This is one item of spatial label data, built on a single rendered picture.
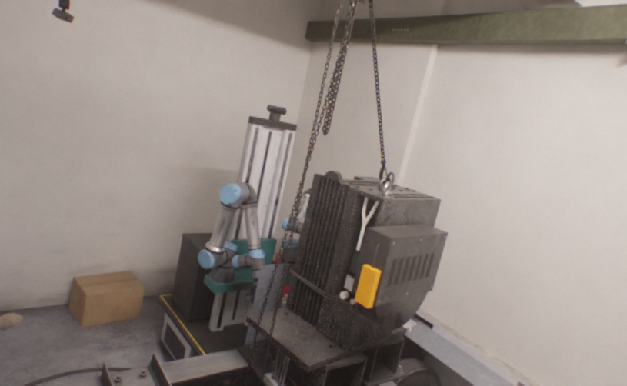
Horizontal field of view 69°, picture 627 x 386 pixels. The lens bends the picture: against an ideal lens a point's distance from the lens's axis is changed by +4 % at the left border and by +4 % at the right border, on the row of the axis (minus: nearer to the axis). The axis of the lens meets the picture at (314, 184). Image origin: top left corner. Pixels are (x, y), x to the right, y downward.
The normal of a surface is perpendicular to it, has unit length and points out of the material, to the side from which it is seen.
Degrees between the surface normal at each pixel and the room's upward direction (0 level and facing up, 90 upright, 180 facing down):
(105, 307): 90
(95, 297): 90
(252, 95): 90
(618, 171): 90
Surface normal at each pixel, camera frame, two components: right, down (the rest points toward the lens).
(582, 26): -0.79, -0.07
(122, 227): 0.58, 0.26
